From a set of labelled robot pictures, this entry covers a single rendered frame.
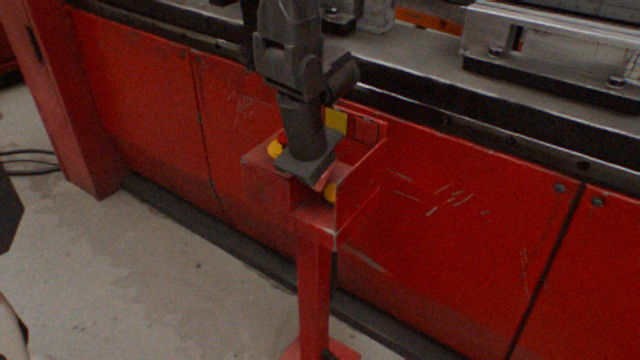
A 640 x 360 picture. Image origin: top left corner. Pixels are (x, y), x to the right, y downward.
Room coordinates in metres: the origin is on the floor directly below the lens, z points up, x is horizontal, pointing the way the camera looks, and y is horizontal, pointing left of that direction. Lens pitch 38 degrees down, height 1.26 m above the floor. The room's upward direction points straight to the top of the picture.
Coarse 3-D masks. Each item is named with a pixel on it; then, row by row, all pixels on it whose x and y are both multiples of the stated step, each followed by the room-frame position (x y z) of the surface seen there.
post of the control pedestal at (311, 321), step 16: (304, 240) 0.67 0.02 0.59; (304, 256) 0.67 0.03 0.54; (320, 256) 0.67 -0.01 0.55; (304, 272) 0.68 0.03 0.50; (320, 272) 0.67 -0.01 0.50; (304, 288) 0.68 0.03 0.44; (320, 288) 0.67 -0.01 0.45; (304, 304) 0.68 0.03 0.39; (320, 304) 0.67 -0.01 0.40; (304, 320) 0.68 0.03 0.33; (320, 320) 0.67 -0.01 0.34; (304, 336) 0.68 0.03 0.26; (320, 336) 0.67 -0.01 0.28; (304, 352) 0.68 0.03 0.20; (320, 352) 0.67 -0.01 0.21
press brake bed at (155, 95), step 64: (64, 0) 1.56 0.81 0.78; (128, 64) 1.38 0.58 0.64; (192, 64) 1.21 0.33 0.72; (128, 128) 1.45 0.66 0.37; (192, 128) 1.23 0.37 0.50; (256, 128) 1.07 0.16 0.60; (448, 128) 0.78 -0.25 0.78; (512, 128) 0.72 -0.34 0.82; (128, 192) 1.54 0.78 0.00; (192, 192) 1.32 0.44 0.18; (384, 192) 0.85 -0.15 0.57; (448, 192) 0.76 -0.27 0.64; (512, 192) 0.69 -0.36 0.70; (576, 192) 0.64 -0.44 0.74; (256, 256) 1.14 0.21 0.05; (384, 256) 0.84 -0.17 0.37; (448, 256) 0.74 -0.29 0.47; (512, 256) 0.67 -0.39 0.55; (576, 256) 0.61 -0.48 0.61; (384, 320) 0.88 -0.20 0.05; (448, 320) 0.73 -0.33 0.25; (512, 320) 0.64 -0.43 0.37; (576, 320) 0.58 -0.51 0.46
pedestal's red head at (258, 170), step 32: (352, 128) 0.74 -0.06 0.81; (384, 128) 0.70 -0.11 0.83; (256, 160) 0.68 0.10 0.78; (256, 192) 0.67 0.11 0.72; (288, 192) 0.63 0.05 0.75; (320, 192) 0.67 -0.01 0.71; (352, 192) 0.62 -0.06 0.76; (288, 224) 0.63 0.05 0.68; (320, 224) 0.60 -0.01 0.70; (352, 224) 0.62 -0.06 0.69
